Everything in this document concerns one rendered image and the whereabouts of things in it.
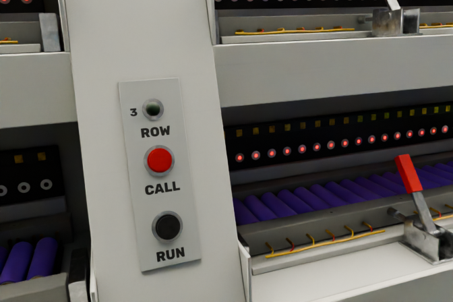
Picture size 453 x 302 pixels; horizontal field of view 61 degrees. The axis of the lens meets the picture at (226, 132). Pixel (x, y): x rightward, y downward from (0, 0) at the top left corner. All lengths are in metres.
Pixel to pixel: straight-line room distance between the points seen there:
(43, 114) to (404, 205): 0.34
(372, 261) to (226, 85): 0.20
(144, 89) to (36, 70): 0.07
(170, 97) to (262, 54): 0.08
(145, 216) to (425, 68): 0.27
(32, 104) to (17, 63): 0.03
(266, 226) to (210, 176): 0.11
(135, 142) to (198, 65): 0.07
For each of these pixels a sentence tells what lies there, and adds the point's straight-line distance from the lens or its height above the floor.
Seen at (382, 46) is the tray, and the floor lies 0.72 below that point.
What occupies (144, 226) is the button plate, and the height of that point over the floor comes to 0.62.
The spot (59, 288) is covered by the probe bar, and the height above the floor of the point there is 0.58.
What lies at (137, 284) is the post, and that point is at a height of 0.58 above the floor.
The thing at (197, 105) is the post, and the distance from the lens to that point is 0.27.
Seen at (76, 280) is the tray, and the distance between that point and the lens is 0.31.
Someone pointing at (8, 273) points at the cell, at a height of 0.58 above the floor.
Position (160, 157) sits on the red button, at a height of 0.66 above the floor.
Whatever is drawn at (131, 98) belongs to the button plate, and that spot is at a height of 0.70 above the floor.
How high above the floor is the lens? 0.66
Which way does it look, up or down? 3 degrees up
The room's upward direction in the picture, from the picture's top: 8 degrees counter-clockwise
